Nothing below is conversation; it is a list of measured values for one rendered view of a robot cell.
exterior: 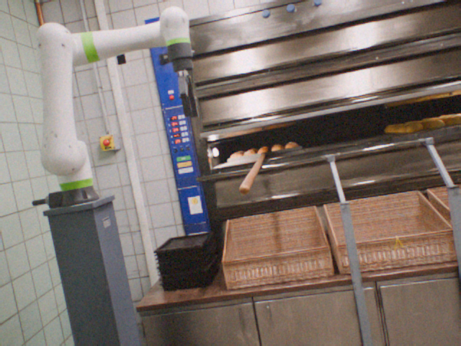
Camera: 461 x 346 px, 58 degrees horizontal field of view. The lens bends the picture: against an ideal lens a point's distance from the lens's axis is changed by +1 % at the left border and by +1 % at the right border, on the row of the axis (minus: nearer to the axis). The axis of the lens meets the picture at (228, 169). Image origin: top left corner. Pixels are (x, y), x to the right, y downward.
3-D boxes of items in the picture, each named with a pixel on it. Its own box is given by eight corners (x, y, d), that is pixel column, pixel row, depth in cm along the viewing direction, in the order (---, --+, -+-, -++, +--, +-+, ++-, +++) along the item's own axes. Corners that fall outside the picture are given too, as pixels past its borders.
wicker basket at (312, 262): (233, 262, 260) (226, 219, 258) (323, 249, 253) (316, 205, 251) (225, 291, 211) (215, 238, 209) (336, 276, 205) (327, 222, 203)
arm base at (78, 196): (26, 213, 160) (22, 198, 160) (47, 206, 175) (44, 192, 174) (89, 202, 157) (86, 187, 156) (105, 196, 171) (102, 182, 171)
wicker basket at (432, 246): (329, 248, 252) (321, 204, 250) (426, 235, 244) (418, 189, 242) (340, 276, 204) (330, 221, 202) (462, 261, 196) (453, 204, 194)
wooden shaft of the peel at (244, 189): (249, 194, 120) (248, 184, 120) (239, 196, 120) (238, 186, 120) (266, 156, 289) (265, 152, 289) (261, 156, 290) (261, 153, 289)
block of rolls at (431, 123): (383, 132, 316) (382, 125, 315) (449, 121, 309) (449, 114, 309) (408, 133, 256) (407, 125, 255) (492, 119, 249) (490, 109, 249)
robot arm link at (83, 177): (54, 193, 155) (43, 143, 153) (64, 189, 170) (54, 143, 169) (90, 186, 157) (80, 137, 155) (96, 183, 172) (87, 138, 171)
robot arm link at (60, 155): (37, 177, 140) (27, 16, 138) (50, 174, 156) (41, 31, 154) (77, 175, 142) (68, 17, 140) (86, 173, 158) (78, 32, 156)
